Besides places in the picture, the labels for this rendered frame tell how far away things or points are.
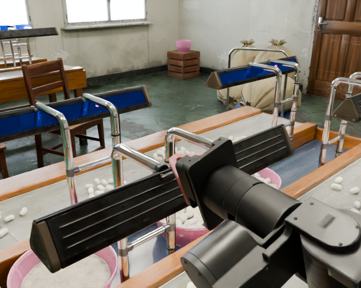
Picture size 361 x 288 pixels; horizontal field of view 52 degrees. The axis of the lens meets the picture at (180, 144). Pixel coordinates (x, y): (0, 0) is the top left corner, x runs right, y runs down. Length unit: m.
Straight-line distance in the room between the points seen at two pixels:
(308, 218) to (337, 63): 5.36
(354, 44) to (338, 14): 0.47
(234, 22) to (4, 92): 4.31
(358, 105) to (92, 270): 0.92
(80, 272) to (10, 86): 2.48
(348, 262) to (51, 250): 0.39
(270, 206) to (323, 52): 5.40
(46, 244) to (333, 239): 0.39
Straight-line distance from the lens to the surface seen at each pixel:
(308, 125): 2.05
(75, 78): 3.59
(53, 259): 0.57
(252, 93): 3.99
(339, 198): 1.42
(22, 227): 1.26
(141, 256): 1.16
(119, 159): 0.79
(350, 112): 1.25
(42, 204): 1.35
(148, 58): 7.08
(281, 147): 0.90
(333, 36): 5.66
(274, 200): 0.37
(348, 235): 0.32
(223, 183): 0.40
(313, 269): 0.33
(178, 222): 1.18
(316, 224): 0.33
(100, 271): 1.04
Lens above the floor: 1.41
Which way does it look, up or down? 22 degrees down
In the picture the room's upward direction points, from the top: straight up
